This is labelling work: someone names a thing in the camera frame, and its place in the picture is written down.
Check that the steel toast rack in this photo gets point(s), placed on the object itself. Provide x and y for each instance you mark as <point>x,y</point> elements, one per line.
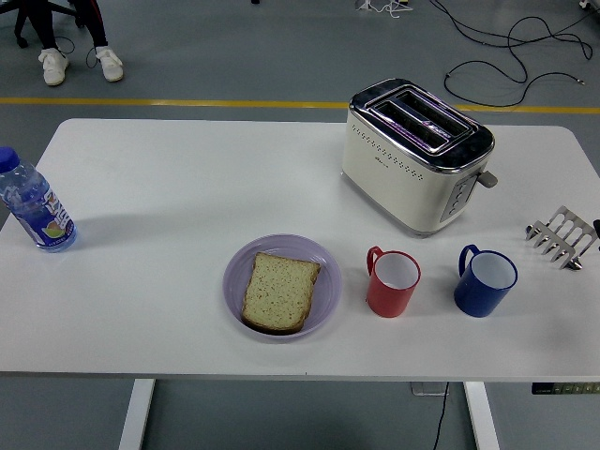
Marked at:
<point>540,231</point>

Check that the white table leg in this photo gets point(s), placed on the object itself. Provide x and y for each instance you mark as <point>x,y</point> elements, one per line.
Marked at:
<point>136,417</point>
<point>483,417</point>

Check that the table height control panel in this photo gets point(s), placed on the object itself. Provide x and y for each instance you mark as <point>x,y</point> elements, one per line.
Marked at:
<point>567,388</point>

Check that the blue enamel cup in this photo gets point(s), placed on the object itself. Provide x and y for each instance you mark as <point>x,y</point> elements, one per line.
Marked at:
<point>478,295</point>

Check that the lilac round plate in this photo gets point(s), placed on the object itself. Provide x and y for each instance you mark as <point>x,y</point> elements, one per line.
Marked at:
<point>329,281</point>

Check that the toast bread slice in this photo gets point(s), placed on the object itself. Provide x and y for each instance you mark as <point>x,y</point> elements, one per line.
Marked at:
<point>279,293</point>

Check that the clear blue-capped drink bottle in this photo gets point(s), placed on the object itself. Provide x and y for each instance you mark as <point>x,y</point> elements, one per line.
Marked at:
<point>37,211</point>

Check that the person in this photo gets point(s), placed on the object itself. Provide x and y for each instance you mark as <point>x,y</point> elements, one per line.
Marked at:
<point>54,65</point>

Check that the grey under-table bracket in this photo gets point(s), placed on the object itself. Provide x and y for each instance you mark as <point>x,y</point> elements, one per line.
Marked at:
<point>426,389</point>

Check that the black office chair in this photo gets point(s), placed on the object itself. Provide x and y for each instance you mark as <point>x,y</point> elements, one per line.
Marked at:
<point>20,33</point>

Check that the red enamel cup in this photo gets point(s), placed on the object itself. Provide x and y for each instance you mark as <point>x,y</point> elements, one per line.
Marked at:
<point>389,300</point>

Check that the cream chrome toaster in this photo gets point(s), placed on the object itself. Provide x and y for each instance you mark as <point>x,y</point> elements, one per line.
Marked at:
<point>398,187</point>

